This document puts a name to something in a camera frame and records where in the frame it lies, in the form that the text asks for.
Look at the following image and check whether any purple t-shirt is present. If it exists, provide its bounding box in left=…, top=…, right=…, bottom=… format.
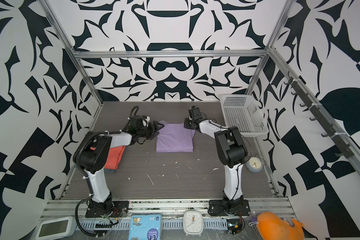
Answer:
left=156, top=121, right=196, bottom=153

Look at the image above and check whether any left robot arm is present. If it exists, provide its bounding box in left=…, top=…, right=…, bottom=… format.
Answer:
left=73, top=116, right=165, bottom=217

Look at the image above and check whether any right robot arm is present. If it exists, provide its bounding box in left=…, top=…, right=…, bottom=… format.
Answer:
left=184, top=106, right=248, bottom=216

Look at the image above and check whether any red folded t-shirt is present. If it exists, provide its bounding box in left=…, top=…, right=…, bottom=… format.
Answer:
left=105, top=146, right=126, bottom=170

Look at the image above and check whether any white plastic basket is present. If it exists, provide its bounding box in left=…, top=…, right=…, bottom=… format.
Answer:
left=220, top=95, right=269, bottom=138

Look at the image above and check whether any grey folded t-shirt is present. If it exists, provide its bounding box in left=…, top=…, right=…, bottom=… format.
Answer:
left=104, top=169, right=116, bottom=175

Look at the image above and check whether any blue round alarm clock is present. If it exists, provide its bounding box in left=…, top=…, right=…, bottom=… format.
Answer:
left=245, top=154, right=264, bottom=173

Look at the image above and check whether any white square clock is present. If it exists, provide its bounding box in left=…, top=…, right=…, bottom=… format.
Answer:
left=183, top=210, right=204, bottom=236

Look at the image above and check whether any blue tissue pack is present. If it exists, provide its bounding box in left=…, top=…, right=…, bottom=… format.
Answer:
left=128, top=215, right=163, bottom=240

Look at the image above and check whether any small green circuit board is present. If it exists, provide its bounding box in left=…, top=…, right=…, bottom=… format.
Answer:
left=227, top=219, right=244, bottom=235

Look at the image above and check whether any white digital display device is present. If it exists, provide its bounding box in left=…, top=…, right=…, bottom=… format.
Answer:
left=36, top=216, right=76, bottom=240

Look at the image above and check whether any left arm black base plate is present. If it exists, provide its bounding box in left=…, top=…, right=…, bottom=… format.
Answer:
left=85, top=200, right=130, bottom=218

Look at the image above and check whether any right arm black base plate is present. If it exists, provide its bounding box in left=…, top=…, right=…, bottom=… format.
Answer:
left=208, top=199, right=251, bottom=216

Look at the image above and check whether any aluminium frame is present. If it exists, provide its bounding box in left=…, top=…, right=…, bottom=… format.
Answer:
left=37, top=0, right=360, bottom=199

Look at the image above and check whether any black corrugated cable hose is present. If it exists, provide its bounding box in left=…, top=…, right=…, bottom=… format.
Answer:
left=74, top=105, right=140, bottom=238

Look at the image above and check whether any black hook rail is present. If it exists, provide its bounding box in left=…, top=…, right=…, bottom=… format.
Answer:
left=285, top=73, right=355, bottom=159

